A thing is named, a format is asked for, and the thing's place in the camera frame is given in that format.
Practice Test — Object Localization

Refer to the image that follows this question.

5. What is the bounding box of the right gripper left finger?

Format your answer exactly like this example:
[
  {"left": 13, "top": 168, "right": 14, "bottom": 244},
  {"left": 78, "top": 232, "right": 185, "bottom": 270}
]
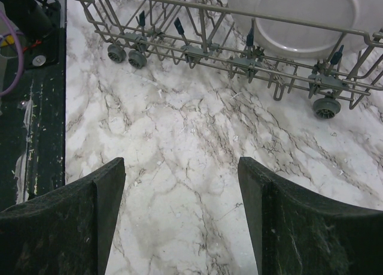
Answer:
[{"left": 1, "top": 158, "right": 125, "bottom": 274}]

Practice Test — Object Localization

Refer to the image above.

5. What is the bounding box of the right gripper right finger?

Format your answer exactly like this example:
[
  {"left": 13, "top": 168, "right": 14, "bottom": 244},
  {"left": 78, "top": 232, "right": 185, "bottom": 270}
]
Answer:
[{"left": 238, "top": 157, "right": 382, "bottom": 274}]

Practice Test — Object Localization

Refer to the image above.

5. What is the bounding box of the blue rimmed white plate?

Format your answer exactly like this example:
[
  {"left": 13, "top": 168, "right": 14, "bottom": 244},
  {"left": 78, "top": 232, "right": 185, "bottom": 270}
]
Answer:
[{"left": 227, "top": 0, "right": 382, "bottom": 59}]

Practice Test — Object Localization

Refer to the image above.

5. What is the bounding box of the black mounting base bar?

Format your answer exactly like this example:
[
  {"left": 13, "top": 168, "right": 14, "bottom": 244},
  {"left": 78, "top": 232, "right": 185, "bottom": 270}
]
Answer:
[{"left": 1, "top": 0, "right": 66, "bottom": 209}]

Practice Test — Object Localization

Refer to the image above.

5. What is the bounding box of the grey wire dish rack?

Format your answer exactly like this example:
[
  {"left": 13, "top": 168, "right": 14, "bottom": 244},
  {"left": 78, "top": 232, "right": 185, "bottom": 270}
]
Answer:
[{"left": 75, "top": 0, "right": 382, "bottom": 119}]

